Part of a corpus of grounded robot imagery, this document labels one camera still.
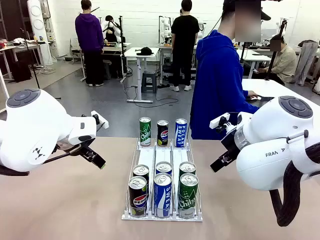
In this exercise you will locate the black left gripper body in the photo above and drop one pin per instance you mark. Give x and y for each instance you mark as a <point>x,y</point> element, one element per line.
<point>85,150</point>

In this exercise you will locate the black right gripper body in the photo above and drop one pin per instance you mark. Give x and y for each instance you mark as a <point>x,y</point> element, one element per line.
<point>230,142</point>

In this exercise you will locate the green Chilsung cider can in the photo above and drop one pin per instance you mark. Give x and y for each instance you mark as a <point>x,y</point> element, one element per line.
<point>188,197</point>
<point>145,131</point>
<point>187,167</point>

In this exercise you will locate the black Pepsi can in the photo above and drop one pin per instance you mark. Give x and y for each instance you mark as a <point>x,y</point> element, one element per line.
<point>162,133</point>
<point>141,170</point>
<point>137,197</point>

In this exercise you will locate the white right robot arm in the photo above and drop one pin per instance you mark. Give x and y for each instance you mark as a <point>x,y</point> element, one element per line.
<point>275,140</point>

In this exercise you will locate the person's right forearm blue sleeve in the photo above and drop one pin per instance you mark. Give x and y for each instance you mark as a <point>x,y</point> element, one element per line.
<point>250,107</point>

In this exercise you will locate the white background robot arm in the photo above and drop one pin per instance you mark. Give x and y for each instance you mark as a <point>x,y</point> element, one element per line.
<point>165,27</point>

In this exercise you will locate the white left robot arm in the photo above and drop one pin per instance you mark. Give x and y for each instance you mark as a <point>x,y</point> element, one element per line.
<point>37,120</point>

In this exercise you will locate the person in blue hoodie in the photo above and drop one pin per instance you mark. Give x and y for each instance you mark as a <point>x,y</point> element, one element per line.
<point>215,82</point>

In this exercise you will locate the seated person in beige jacket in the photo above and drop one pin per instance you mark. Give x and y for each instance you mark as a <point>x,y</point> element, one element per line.
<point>285,62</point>

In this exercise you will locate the person in black t-shirt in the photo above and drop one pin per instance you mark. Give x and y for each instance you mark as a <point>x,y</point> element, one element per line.
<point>183,32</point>

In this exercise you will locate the person in purple hoodie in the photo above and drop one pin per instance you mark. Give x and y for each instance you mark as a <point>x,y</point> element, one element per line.
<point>88,30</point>

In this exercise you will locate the person in white top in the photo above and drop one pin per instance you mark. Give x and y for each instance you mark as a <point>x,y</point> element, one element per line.
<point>110,25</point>

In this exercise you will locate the person's right hand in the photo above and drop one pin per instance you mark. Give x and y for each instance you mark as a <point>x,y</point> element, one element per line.
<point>252,94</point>

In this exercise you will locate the blue Pocari Sweat can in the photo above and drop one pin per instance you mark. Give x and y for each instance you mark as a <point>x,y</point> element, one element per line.
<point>181,132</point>
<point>163,167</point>
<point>162,197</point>

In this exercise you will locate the black phone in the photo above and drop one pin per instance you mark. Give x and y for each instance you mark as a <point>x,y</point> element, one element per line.
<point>266,98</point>

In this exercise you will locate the clear acrylic can rack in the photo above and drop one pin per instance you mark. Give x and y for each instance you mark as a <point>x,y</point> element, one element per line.
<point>162,155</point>

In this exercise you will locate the large white table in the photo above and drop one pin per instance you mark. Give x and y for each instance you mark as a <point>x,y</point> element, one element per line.
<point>270,86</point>

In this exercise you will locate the white background table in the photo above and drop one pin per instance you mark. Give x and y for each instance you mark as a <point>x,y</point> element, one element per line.
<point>252,58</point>

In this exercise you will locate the grey plastic stool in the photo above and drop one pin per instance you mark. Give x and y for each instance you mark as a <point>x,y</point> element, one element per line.
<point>149,80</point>

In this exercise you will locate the black bag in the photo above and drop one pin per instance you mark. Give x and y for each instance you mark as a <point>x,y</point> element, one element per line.
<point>21,72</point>

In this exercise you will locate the black stand pole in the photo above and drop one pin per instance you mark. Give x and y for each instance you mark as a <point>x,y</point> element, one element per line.
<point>122,50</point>

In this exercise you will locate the white height-adjustable desk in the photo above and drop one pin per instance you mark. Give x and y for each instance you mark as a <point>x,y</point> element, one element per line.
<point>132,52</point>

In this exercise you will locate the grey hanging garment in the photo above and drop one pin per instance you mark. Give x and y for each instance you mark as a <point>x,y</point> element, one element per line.
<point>306,60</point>

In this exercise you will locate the black cap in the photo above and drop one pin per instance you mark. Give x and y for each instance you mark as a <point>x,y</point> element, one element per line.
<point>145,51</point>

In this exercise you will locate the white side table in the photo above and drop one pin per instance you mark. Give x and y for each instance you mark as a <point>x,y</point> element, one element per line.
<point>25,47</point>

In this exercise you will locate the white tower air conditioner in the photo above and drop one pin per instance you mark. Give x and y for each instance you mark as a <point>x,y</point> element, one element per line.
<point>37,25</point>

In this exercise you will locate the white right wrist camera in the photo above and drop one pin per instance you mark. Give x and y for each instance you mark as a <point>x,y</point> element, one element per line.
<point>220,120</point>

